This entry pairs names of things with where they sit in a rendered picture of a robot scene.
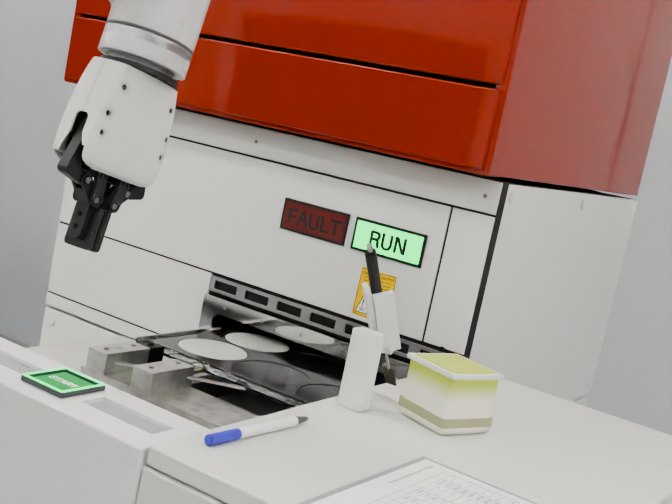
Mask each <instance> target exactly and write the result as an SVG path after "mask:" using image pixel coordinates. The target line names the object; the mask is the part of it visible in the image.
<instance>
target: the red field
mask: <svg viewBox="0 0 672 504"><path fill-rule="evenodd" d="M346 218H347V216H343V215H339V214H336V213H332V212H328V211H324V210H321V209H317V208H313V207H310V206H306V205H302V204H299V203H295V202H291V201H287V202H286V207H285V212H284V217H283V222H282V226H284V227H287V228H291V229H294V230H298V231H301V232H305V233H308V234H312V235H315V236H319V237H322V238H326V239H329V240H333V241H336V242H340V243H341V242H342V238H343V233H344V228H345V223H346Z"/></svg>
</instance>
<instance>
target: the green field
mask: <svg viewBox="0 0 672 504"><path fill-rule="evenodd" d="M423 240H424V237H421V236H417V235H413V234H410V233H406V232H402V231H398V230H395V229H391V228H387V227H384V226H380V225H376V224H373V223H369V222H365V221H361V220H358V223H357V228H356V233H355V238H354V243H353V246H354V247H357V248H361V249H364V250H366V249H367V246H366V245H367V244H368V243H372V246H373V248H374V249H376V253H378V254H381V255H385V256H388V257H392V258H395V259H399V260H402V261H406V262H409V263H413V264H416V265H418V263H419V258H420V254H421V249H422V245H423Z"/></svg>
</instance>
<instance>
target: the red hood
mask: <svg viewBox="0 0 672 504"><path fill-rule="evenodd" d="M110 9H111V3H110V1H109V0H77V2H76V8H75V14H74V20H73V26H72V33H71V39H70V45H69V51H68V57H67V63H66V69H65V75H64V80H65V81H66V82H70V83H74V84H78V82H79V80H80V78H81V76H82V74H83V73H84V71H85V69H86V67H87V66H88V64H89V63H90V61H91V60H92V58H93V57H95V56H96V57H100V56H101V55H104V54H103V53H101V52H100V51H99V50H98V46H99V43H100V40H101V37H102V34H103V31H104V28H105V25H106V21H107V18H108V15H109V12H110ZM671 58H672V0H211V1H210V4H209V7H208V10H207V13H206V16H205V19H204V22H203V25H202V28H201V31H200V34H199V37H198V40H197V44H196V47H195V50H194V53H193V55H192V59H191V62H190V65H189V68H188V71H187V74H186V77H185V80H183V81H181V80H176V79H174V80H175V81H177V83H178V86H177V89H176V91H177V92H178V93H177V100H176V106H177V107H181V108H185V109H190V110H194V111H199V112H203V113H208V114H212V115H217V116H221V117H225V118H230V119H234V120H239V121H243V122H248V123H252V124H256V125H261V126H265V127H270V128H274V129H279V130H283V131H288V132H292V133H296V134H301V135H305V136H310V137H314V138H319V139H323V140H327V141H332V142H336V143H341V144H345V145H350V146H354V147H359V148H363V149H367V150H372V151H376V152H381V153H385V154H390V155H394V156H399V157H403V158H407V159H412V160H416V161H421V162H425V163H430V164H434V165H438V166H443V167H447V168H452V169H456V170H461V171H465V172H470V173H474V174H478V175H483V176H488V177H496V178H499V177H504V178H511V179H518V180H525V181H532V182H539V183H547V184H554V185H561V186H568V187H575V188H582V189H590V190H597V191H604V192H611V193H618V194H625V195H633V196H637V195H638V191H639V187H640V183H641V179H642V175H643V171H644V167H645V163H646V159H647V155H648V151H649V147H650V143H651V139H652V134H653V130H654V126H655V122H656V118H657V114H658V110H659V106H660V102H661V98H662V94H663V90H664V86H665V82H666V78H667V74H668V70H669V66H670V62H671Z"/></svg>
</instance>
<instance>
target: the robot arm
mask: <svg viewBox="0 0 672 504"><path fill-rule="evenodd" d="M109 1H110V3H111V9H110V12H109V15H108V18H107V21H106V25H105V28H104V31H103V34H102V37H101V40H100V43H99V46H98V50H99V51H100V52H101V53H103V54H104V55H101V56H100V57H96V56H95V57H93V58H92V60H91V61H90V63H89V64H88V66H87V67H86V69H85V71H84V73H83V74H82V76H81V78H80V80H79V82H78V84H77V86H76V88H75V90H74V92H73V94H72V96H71V98H70V101H69V103H68V106H67V108H66V110H65V113H64V115H63V118H62V120H61V123H60V126H59V128H58V131H57V134H56V137H55V140H54V144H53V151H54V153H55V155H56V156H57V157H58V158H60V161H59V163H58V165H57V169H58V170H59V171H60V172H61V173H62V174H64V175H65V176H66V177H67V178H69V179H71V182H72V185H73V188H74V191H73V199H74V200H75V201H77V202H76V205H75V208H74V211H73V214H72V217H71V220H70V223H69V226H68V229H67V232H66V235H65V238H64V242H65V243H67V244H70V245H73V246H76V247H78V248H81V249H84V250H89V251H92V252H95V253H97V252H99V250H100V248H101V244H102V241H103V238H104V235H105V232H106V229H107V226H108V223H109V220H110V217H111V214H112V213H116V212H117V211H118V210H119V208H120V206H121V204H122V203H124V202H125V201H126V200H141V199H143V197H144V194H145V188H146V187H148V186H150V185H152V184H153V182H154V181H155V179H156V177H157V175H158V172H159V169H160V167H161V164H162V161H163V158H164V154H165V151H166V147H167V144H168V140H169V136H170V132H171V128H172V123H173V118H174V113H175V107H176V100H177V93H178V92H177V91H176V89H177V86H178V83H177V81H175V80H174V79H176V80H181V81H183V80H185V77H186V74H187V71H188V68H189V65H190V62H191V59H192V55H193V53H194V50H195V47H196V44H197V40H198V37H199V34H200V31H201V28H202V25H203V22H204V19H205V16H206V13H207V10H208V7H209V4H210V1H211V0H109ZM92 177H93V178H94V181H93V178H92ZM111 185H113V186H112V187H110V186H111Z"/></svg>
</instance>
